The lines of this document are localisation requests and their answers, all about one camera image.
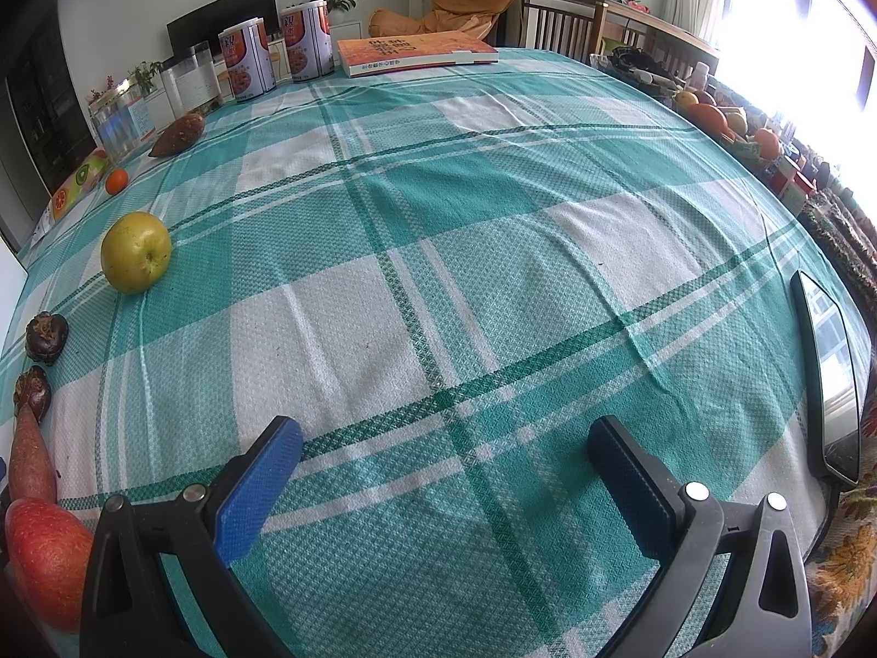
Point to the orange fruit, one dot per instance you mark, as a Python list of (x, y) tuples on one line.
[(707, 118), (766, 142)]

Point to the leafy potted plant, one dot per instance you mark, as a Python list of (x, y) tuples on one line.
[(144, 75)]

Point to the wooden chair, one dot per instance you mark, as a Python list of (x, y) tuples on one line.
[(555, 20)]

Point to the black television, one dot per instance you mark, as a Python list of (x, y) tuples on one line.
[(219, 14)]

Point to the green white checked tablecloth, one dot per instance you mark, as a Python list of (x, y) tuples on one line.
[(438, 253)]

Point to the black phone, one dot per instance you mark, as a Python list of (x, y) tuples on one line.
[(825, 384)]

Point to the orange beanbag chair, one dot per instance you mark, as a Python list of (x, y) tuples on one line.
[(445, 7)]

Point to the red apple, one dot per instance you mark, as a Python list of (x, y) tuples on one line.
[(48, 562)]

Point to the small orange tangerine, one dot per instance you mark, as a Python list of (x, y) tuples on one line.
[(116, 180)]

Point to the fruit print snack packet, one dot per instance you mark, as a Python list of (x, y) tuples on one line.
[(79, 179)]

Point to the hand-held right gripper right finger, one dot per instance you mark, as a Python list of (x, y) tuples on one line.
[(620, 480)]

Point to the wooden table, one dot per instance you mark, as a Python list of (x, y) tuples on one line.
[(664, 27)]

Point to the orange book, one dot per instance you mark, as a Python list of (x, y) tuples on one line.
[(411, 53)]

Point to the clear jar black lid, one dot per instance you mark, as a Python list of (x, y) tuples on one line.
[(192, 82)]

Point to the floral cloth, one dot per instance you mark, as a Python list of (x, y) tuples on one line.
[(843, 562)]

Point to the reddish sweet potato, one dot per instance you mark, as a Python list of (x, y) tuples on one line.
[(31, 456)]

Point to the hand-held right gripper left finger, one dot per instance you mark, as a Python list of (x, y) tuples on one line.
[(253, 493)]

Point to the dark glass cabinet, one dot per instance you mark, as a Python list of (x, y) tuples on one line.
[(34, 116)]

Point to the white board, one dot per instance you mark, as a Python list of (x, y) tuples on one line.
[(7, 274)]

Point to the dark purple mangosteen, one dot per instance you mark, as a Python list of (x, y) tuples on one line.
[(32, 391), (46, 337)]

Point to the yellow-green apple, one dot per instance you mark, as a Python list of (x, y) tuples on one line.
[(135, 253)]

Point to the dark brown sweet potato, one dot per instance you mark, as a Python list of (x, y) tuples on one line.
[(177, 135)]

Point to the red white tin can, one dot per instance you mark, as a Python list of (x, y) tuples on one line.
[(308, 41), (246, 62)]

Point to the clear jar gold lid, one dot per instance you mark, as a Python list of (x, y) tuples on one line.
[(120, 120)]

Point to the black bag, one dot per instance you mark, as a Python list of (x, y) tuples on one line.
[(634, 62)]

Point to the red flowers in vase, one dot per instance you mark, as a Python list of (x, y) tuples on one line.
[(99, 92)]

